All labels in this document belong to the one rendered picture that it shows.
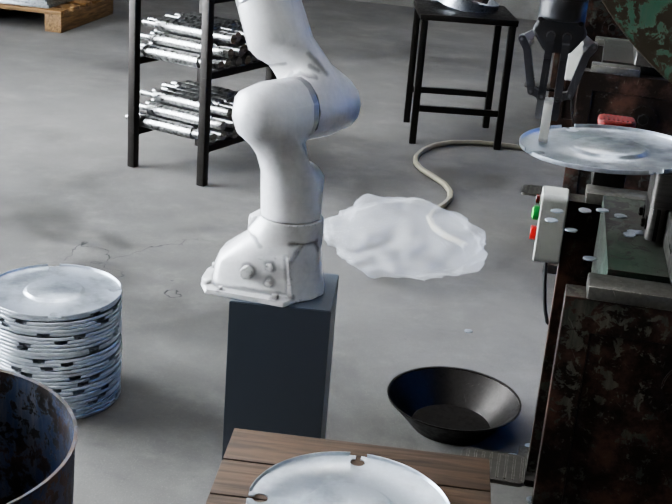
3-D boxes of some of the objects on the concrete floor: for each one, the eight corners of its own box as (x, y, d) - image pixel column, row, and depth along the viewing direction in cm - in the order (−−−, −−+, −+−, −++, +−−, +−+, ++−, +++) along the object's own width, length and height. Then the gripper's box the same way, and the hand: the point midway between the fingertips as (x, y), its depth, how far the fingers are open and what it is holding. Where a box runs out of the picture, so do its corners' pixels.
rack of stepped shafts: (212, 189, 402) (223, -90, 368) (114, 162, 423) (116, -105, 389) (280, 164, 437) (296, -93, 403) (186, 140, 458) (194, -106, 424)
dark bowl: (374, 445, 245) (377, 417, 243) (395, 384, 273) (397, 358, 270) (513, 469, 240) (518, 440, 238) (520, 404, 268) (524, 377, 266)
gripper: (607, -4, 182) (582, 140, 191) (525, -14, 184) (505, 129, 193) (607, 2, 175) (582, 151, 184) (522, -8, 177) (501, 140, 186)
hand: (546, 119), depth 187 cm, fingers closed
